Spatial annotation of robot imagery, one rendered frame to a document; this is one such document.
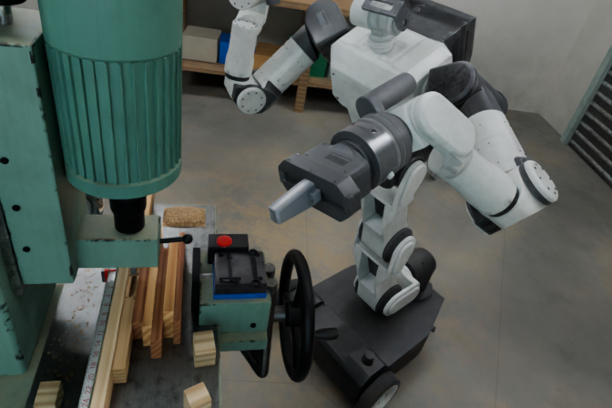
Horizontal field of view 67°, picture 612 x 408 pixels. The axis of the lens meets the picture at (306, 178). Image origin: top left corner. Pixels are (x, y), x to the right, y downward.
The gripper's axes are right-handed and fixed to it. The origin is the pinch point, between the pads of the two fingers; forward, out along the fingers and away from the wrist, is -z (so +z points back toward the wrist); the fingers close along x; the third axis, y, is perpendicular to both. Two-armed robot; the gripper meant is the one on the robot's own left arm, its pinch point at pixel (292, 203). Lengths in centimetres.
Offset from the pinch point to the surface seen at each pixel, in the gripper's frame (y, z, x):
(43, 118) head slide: 9.2, -15.3, 30.8
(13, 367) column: -35, -36, 43
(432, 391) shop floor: -148, 67, 20
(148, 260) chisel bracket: -23.0, -9.9, 33.0
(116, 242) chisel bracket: -17.2, -13.2, 35.0
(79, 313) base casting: -39, -23, 50
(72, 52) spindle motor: 17.3, -9.9, 25.5
